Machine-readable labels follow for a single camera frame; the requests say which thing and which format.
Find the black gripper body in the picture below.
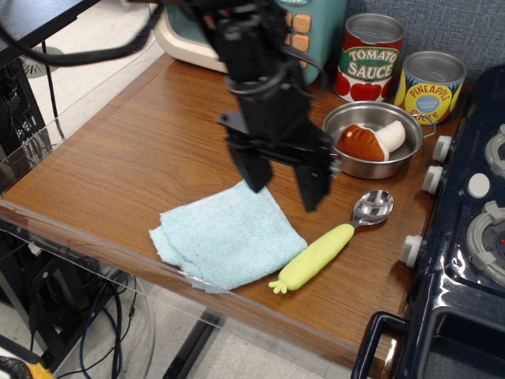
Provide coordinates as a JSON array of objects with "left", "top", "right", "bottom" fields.
[{"left": 219, "top": 74, "right": 332, "bottom": 169}]

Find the teal toy microwave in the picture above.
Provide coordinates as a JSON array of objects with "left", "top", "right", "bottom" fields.
[{"left": 155, "top": 1, "right": 346, "bottom": 84}]

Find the round floor vent cover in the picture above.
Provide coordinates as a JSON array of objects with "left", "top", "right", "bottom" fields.
[{"left": 18, "top": 46, "right": 65, "bottom": 80}]

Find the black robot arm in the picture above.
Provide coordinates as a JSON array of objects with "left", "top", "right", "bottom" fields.
[{"left": 160, "top": 1, "right": 332, "bottom": 212}]

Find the small steel pot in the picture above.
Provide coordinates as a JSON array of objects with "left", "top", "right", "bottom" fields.
[{"left": 323, "top": 101, "right": 436, "bottom": 179}]

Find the light blue folded cloth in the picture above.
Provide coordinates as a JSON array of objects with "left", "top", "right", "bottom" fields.
[{"left": 149, "top": 181, "right": 308, "bottom": 294}]

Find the dark blue toy stove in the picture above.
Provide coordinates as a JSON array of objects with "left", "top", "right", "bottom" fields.
[{"left": 352, "top": 66, "right": 504, "bottom": 378}]

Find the black desk at left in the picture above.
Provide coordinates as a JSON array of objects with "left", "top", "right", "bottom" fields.
[{"left": 0, "top": 0, "right": 99, "bottom": 72}]

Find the blue floor cable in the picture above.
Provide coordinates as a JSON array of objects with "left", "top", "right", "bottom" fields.
[{"left": 78, "top": 272, "right": 123, "bottom": 379}]

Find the spoon with yellow-green handle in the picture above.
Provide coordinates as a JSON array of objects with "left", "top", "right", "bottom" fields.
[{"left": 268, "top": 189, "right": 395, "bottom": 295}]

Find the plush brown mushroom toy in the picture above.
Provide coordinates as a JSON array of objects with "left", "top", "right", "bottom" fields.
[{"left": 336, "top": 121, "right": 406, "bottom": 162}]

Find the black sleeved cable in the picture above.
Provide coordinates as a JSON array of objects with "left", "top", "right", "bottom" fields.
[{"left": 0, "top": 0, "right": 166, "bottom": 67}]

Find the pineapple slices can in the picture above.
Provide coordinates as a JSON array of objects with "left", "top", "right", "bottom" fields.
[{"left": 394, "top": 51, "right": 467, "bottom": 126}]

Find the tomato sauce can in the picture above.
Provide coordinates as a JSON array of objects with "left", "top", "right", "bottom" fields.
[{"left": 335, "top": 13, "right": 406, "bottom": 102}]

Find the black table leg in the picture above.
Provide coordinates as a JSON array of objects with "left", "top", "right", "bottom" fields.
[{"left": 162, "top": 321, "right": 215, "bottom": 379}]

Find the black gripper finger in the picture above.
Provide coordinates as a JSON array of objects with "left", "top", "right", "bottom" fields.
[
  {"left": 294, "top": 160, "right": 331, "bottom": 212},
  {"left": 229, "top": 144, "right": 273, "bottom": 193}
]

